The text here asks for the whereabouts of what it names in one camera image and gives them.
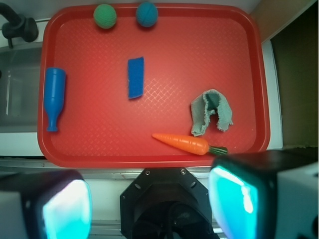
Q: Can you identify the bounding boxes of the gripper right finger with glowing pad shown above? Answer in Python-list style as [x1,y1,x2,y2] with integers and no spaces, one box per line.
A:
[208,150,319,239]

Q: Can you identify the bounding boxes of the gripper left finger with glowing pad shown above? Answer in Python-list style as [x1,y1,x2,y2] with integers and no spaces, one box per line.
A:
[0,170,92,239]

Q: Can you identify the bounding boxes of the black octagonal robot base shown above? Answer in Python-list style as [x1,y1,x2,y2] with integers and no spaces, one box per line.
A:
[120,168,219,239]

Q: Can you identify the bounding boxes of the blue plastic bottle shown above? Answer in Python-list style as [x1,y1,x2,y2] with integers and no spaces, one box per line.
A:
[44,67,66,132]

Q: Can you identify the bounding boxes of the orange toy carrot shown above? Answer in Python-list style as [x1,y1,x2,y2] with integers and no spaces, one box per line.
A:
[152,133,228,155]

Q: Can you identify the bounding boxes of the teal crumpled cloth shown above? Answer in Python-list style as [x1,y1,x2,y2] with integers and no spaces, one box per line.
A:
[190,89,233,136]

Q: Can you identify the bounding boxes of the steel sink basin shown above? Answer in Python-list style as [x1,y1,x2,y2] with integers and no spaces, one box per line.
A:
[0,43,42,133]

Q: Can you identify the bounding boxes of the blue sponge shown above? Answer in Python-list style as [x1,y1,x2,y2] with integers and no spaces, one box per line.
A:
[128,57,144,99]

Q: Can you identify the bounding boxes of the red plastic tray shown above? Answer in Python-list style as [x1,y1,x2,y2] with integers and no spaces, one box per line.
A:
[38,3,270,168]

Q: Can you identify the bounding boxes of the black faucet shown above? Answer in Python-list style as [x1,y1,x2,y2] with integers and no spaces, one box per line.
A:
[0,2,39,49]

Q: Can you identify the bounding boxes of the green knitted ball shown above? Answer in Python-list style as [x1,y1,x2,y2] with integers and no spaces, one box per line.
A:
[93,4,117,29]

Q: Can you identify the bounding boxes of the blue knitted ball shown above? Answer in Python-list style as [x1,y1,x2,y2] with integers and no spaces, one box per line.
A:
[136,2,159,28]

